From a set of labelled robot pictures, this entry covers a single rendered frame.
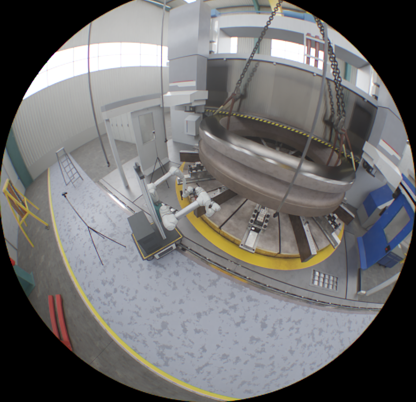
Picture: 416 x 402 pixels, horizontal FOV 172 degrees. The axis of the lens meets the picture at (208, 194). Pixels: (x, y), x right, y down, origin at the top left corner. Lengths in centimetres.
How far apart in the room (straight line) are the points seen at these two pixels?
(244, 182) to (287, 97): 360
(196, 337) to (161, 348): 65
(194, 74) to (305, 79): 350
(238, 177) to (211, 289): 216
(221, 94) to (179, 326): 667
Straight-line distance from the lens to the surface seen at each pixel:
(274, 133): 670
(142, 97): 450
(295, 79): 531
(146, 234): 227
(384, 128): 475
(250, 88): 540
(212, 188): 367
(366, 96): 595
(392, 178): 488
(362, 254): 552
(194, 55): 475
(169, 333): 277
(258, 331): 288
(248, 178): 263
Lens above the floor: 266
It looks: 42 degrees down
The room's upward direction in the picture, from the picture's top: 3 degrees clockwise
